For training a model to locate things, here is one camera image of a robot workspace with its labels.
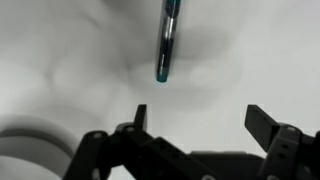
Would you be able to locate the teal capped marker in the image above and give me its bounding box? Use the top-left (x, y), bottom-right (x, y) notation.
top-left (156, 0), bottom-right (181, 83)

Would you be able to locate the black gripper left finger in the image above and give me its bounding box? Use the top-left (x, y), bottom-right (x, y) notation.
top-left (62, 103), bottom-right (218, 180)

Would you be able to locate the white ceramic bowl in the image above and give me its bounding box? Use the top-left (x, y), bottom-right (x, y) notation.
top-left (0, 114), bottom-right (79, 179)

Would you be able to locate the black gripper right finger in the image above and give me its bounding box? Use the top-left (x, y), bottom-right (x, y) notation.
top-left (245, 104), bottom-right (320, 180)

